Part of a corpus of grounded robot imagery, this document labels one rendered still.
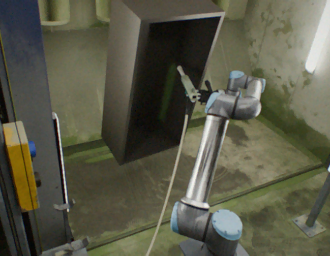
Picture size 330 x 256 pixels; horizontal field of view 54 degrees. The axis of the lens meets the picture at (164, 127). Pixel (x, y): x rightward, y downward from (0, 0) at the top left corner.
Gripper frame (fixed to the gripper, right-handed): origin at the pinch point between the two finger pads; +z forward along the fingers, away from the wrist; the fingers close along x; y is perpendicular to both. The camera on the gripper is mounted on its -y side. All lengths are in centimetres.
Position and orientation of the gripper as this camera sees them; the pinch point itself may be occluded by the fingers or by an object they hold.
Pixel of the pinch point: (188, 92)
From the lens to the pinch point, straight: 216.9
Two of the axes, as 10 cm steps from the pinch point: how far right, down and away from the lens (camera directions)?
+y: -1.1, 8.3, 5.4
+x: -1.7, -5.5, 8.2
